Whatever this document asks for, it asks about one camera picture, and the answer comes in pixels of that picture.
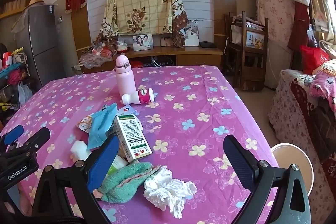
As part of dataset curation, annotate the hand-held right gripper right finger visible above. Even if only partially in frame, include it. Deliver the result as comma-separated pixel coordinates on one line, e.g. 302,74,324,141
223,135,313,224

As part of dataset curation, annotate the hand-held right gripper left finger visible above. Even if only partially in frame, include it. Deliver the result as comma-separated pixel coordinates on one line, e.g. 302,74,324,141
31,134,120,224

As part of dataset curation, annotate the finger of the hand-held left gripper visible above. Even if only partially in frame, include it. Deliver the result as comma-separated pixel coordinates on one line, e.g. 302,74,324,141
16,127,51,153
0,125,24,147

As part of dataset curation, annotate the white foam block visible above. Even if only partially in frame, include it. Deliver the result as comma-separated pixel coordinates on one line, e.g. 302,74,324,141
70,140,91,161

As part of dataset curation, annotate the teal fuzzy cloth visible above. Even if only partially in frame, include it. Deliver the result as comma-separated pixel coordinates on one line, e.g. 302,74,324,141
93,161,162,203

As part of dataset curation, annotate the blue plastic packet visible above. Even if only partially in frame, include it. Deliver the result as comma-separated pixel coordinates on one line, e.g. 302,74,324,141
87,103,118,150

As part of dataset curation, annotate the white and green medicine box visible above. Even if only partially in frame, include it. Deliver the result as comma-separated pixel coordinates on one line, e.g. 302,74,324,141
113,114,153,163

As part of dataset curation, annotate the white round waste bin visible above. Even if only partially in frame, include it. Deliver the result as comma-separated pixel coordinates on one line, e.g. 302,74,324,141
270,143,314,195

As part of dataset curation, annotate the white tissue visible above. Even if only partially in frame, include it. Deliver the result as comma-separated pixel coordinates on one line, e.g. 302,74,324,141
143,166,198,218

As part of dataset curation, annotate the person's left hand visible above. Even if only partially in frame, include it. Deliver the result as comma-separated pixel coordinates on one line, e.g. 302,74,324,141
5,183,33,216

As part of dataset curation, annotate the orange and white snack packet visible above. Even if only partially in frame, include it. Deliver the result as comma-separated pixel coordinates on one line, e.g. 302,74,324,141
77,115,93,132

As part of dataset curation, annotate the white card with logo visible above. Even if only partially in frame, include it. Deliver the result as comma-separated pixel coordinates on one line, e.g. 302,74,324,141
116,105,137,117

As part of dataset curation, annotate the sofa with floral cover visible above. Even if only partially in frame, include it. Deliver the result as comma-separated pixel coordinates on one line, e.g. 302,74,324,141
268,69,336,224

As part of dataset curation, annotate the pink floral tablecloth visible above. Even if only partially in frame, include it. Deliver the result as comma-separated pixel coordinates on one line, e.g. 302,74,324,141
0,66,279,224

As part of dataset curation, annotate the white bottle with pink label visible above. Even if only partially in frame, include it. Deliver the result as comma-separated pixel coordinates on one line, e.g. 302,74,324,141
122,88,155,106

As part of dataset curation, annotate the pink water bottle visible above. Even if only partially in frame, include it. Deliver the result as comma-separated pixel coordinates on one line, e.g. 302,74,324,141
114,55,136,98

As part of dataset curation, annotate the maroon floral sofa cover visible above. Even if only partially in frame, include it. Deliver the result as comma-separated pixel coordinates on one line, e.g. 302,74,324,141
290,77,336,188

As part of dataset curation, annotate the grey refrigerator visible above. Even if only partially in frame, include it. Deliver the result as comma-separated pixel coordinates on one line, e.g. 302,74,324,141
16,4,66,86

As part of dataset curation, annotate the wooden chair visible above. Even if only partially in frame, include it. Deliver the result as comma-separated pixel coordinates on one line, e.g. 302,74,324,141
224,11,269,90

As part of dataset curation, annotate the plastic bag of items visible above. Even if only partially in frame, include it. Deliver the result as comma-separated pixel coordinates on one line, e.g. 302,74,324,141
79,40,117,69

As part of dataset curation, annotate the wooden cabinet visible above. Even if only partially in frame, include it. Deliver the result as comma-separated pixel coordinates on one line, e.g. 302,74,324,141
76,46,223,75

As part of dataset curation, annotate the pink cartoon blanket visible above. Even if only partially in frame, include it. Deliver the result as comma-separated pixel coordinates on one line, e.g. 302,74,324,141
308,60,336,114

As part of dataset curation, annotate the colourful picture board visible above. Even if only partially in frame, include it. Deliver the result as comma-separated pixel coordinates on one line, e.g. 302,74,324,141
247,31,264,49

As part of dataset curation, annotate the framed couple photo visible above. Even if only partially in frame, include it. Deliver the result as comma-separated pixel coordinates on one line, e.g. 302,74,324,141
133,34,154,51

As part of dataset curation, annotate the red plastic bag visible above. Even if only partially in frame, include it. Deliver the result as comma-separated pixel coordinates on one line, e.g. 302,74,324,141
300,45,330,75

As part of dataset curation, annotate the framed wedding photo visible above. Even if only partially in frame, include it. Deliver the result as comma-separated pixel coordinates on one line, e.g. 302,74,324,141
184,25,200,46

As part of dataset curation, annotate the red hanging garment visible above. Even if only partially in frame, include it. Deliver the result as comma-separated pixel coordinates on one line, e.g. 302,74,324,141
287,1,311,51

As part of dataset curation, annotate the pink floral mattress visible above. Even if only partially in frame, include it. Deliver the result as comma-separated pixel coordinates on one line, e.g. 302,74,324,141
253,0,296,54

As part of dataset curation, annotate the yellow floral cover cloth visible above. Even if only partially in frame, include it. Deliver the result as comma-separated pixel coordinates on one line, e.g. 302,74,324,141
98,0,189,48

